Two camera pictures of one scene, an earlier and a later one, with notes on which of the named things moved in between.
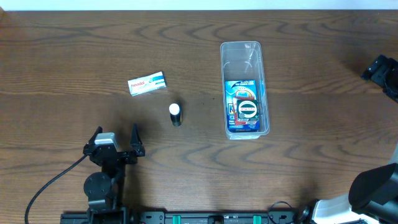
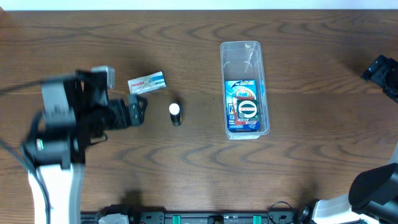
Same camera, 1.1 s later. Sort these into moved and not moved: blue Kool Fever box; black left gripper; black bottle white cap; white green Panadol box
Moved: black left gripper
Not moved: black bottle white cap; white green Panadol box; blue Kool Fever box
